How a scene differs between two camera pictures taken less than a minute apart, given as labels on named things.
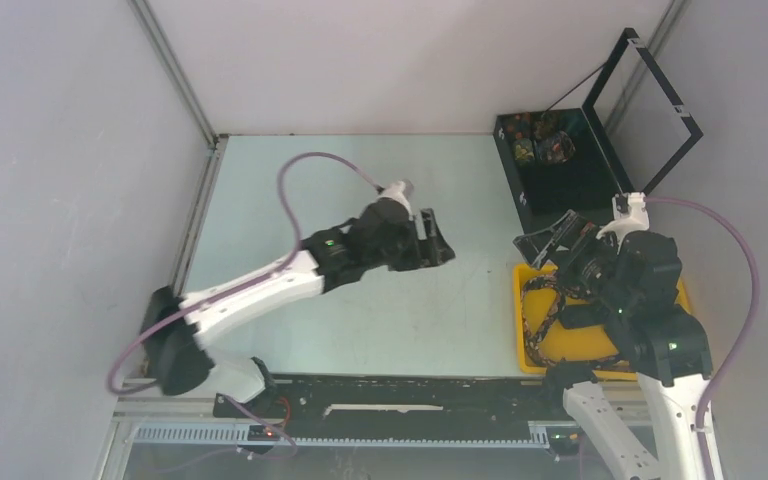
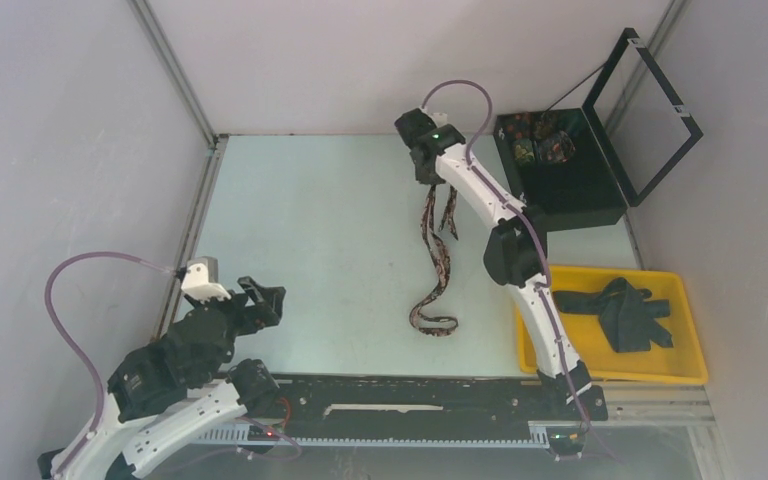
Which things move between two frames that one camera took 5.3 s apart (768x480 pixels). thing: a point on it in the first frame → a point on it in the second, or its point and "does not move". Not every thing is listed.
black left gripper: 426,253 → 269,299
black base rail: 398,406 does not move
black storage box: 555,165 does not move
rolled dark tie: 547,123 does not move
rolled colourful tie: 560,148 does not move
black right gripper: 569,230 → 428,178
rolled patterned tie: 523,149 does not move
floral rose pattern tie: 534,342 → 438,326
